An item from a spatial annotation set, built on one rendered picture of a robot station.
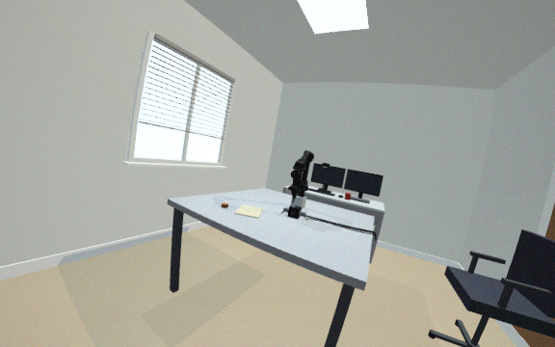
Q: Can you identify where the cream flat rectangular mat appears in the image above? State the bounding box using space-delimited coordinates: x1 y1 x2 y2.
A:
235 205 263 218

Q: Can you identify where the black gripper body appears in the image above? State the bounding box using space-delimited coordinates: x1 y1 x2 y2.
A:
288 178 302 192

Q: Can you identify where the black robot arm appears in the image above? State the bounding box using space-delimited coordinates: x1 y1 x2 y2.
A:
291 150 314 198

